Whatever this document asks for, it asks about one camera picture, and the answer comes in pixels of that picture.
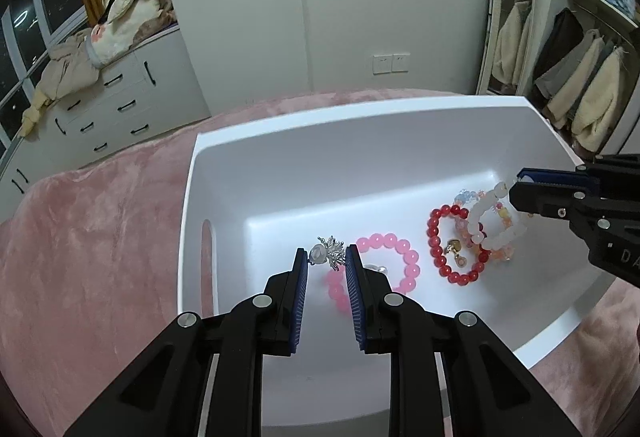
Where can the silver pearl brooch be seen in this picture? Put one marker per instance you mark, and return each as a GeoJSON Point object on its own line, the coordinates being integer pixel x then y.
{"type": "Point", "coordinates": [327, 254]}

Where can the white drawer cabinet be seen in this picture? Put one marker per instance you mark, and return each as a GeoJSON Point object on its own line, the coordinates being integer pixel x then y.
{"type": "Point", "coordinates": [125, 102]}

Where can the cream fleece coat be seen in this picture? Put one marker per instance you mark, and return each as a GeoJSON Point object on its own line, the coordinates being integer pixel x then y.
{"type": "Point", "coordinates": [597, 102]}
{"type": "Point", "coordinates": [510, 42]}

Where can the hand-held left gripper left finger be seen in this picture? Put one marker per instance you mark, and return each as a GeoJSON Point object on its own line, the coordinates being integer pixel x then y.
{"type": "Point", "coordinates": [300, 302]}

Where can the beige jacket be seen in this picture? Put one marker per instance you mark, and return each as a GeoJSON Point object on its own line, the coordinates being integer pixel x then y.
{"type": "Point", "coordinates": [65, 67]}

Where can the dark brown garment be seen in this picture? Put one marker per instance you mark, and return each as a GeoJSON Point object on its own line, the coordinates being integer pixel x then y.
{"type": "Point", "coordinates": [562, 42]}

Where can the white floral pillow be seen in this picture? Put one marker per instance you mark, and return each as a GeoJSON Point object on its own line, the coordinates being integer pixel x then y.
{"type": "Point", "coordinates": [112, 42]}

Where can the pink fleece blanket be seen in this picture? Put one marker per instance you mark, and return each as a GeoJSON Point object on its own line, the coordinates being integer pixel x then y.
{"type": "Point", "coordinates": [85, 242]}

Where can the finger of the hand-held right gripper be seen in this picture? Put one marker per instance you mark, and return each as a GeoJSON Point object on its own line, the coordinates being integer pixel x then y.
{"type": "Point", "coordinates": [550, 177]}
{"type": "Point", "coordinates": [540, 199]}

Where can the white wall switch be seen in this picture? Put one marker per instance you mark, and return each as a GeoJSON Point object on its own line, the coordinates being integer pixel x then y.
{"type": "Point", "coordinates": [400, 63]}
{"type": "Point", "coordinates": [382, 64]}

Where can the white storage box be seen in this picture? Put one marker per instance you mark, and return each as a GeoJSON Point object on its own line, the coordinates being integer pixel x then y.
{"type": "Point", "coordinates": [320, 177]}

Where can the grey beige garment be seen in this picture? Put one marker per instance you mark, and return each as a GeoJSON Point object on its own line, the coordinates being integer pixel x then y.
{"type": "Point", "coordinates": [570, 77]}

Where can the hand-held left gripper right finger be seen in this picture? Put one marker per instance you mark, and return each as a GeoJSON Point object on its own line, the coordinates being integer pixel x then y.
{"type": "Point", "coordinates": [356, 302]}

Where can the large window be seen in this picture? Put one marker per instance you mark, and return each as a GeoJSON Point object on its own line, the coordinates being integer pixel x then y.
{"type": "Point", "coordinates": [30, 52]}

